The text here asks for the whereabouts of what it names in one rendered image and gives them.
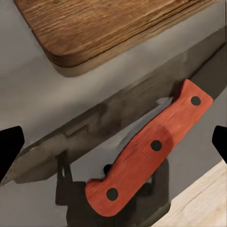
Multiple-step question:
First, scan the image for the parer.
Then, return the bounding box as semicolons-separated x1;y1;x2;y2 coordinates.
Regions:
85;44;227;217

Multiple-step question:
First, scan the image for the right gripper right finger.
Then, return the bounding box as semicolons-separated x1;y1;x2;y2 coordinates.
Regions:
212;126;227;164

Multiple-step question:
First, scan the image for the cutting board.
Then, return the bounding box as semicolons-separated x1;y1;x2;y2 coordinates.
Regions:
13;0;199;68

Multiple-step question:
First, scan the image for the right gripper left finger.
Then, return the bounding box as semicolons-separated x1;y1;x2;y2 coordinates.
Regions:
0;126;25;183

